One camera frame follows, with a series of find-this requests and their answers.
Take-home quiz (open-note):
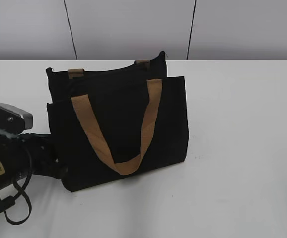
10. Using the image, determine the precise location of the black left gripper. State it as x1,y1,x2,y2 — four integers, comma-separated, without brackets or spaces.
0,129,68,179

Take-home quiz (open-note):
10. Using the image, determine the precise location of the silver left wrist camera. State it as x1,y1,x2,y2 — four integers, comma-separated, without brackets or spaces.
0,103,33,135

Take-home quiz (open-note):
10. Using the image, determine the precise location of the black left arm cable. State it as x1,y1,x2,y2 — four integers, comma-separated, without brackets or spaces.
0,143,33,225

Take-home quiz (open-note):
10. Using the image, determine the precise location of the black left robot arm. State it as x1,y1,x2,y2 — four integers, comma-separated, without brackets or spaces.
0,133,68,190

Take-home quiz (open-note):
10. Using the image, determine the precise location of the black canvas tote bag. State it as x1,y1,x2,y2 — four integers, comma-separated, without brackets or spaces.
46,51,189,192

